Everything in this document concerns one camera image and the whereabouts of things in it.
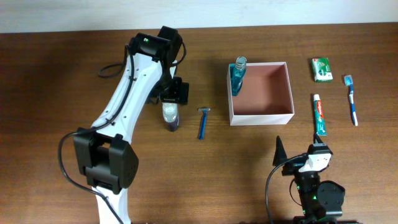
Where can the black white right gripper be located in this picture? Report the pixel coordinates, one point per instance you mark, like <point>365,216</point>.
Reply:
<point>294,168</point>

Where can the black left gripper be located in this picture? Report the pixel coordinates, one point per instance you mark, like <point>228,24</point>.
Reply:
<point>175,91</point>

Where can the clear purple spray bottle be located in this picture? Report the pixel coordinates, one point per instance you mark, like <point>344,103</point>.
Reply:
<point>171,115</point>

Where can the blue mouthwash bottle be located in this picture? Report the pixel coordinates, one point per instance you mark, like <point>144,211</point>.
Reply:
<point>238,72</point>

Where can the green soap box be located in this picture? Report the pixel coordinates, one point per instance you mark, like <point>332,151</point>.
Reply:
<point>321,69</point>

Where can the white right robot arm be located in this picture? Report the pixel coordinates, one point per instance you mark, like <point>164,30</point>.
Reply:
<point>321,201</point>

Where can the green red toothpaste tube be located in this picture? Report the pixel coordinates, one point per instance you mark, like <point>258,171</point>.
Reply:
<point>319,116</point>

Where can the blue disposable razor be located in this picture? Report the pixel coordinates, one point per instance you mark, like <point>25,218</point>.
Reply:
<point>203,122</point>

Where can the pink cardboard box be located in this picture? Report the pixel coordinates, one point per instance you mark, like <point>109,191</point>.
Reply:
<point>265,97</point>

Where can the blue white toothbrush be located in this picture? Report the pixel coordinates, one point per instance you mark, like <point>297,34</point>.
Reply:
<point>348,80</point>

